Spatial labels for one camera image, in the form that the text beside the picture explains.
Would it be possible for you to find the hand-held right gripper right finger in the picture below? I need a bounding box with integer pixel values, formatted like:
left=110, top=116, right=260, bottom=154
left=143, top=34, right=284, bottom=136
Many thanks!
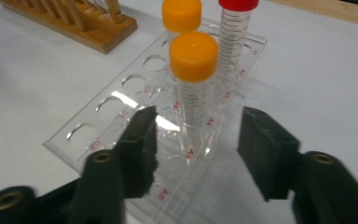
left=236, top=105, right=358, bottom=224

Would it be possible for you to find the red capped test tube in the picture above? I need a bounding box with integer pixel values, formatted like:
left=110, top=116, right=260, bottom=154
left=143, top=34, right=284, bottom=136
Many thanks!
left=211, top=0, right=260, bottom=101

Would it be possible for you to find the clear acrylic tube rack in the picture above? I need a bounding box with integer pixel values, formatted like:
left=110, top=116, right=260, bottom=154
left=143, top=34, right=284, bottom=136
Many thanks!
left=42, top=17, right=269, bottom=224

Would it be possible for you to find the wooden test tube rack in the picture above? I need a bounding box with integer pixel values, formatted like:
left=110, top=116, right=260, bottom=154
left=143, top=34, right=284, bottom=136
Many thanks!
left=0, top=0, right=139, bottom=55

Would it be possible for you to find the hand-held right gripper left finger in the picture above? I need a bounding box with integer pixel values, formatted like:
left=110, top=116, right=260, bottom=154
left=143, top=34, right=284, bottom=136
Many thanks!
left=76, top=105, right=158, bottom=224

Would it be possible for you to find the orange capped test tube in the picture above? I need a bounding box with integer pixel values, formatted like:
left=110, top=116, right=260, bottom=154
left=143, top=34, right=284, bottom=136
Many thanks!
left=161, top=0, right=203, bottom=43
left=168, top=31, right=220, bottom=162

